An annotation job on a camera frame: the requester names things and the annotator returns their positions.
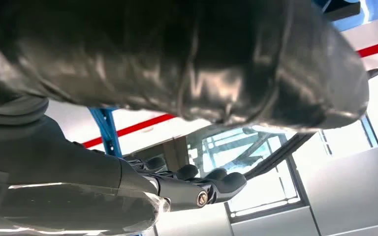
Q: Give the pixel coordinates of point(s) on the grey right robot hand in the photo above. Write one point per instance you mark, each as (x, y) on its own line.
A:
(78, 49)

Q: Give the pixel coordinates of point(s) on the blue metal shelf rack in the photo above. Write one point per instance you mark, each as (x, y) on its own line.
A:
(106, 130)

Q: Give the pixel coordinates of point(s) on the white car red stripe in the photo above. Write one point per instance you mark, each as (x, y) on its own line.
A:
(143, 138)

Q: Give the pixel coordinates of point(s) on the bright framed window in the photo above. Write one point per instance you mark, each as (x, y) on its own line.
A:
(264, 195)
(345, 140)

